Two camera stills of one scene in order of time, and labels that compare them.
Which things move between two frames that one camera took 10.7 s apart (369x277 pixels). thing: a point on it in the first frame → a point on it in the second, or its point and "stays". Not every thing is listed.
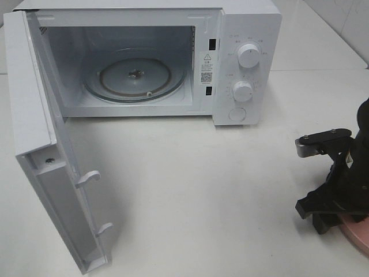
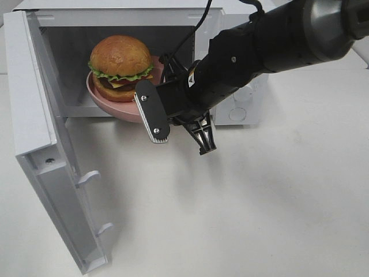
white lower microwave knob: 243,91 stays
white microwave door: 41,143 stays
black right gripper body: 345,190 → 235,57
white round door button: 237,114 stays
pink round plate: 358,232 → 124,110
